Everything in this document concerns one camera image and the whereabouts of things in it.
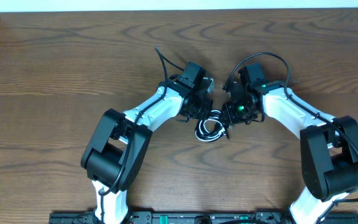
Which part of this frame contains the black usb cable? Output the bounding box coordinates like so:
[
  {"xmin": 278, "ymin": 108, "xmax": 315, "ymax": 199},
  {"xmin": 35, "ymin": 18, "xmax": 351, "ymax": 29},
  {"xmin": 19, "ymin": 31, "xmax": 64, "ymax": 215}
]
[{"xmin": 194, "ymin": 108, "xmax": 230, "ymax": 141}]

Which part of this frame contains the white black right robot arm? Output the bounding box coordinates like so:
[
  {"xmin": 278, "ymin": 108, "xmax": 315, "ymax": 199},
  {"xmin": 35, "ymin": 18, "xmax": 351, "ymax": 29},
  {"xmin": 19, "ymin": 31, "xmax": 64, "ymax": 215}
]
[{"xmin": 223, "ymin": 78, "xmax": 358, "ymax": 223}]

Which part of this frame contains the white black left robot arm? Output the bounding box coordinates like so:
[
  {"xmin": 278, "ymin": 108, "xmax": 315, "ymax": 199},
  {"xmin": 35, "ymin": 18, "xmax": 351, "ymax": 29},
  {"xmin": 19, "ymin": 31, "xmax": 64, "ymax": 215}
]
[{"xmin": 80, "ymin": 78, "xmax": 214, "ymax": 223}]

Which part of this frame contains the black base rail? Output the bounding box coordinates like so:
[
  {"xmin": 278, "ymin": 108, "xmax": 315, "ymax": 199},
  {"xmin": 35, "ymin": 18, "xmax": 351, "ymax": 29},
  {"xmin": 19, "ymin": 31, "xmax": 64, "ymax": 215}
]
[{"xmin": 48, "ymin": 208, "xmax": 358, "ymax": 224}]

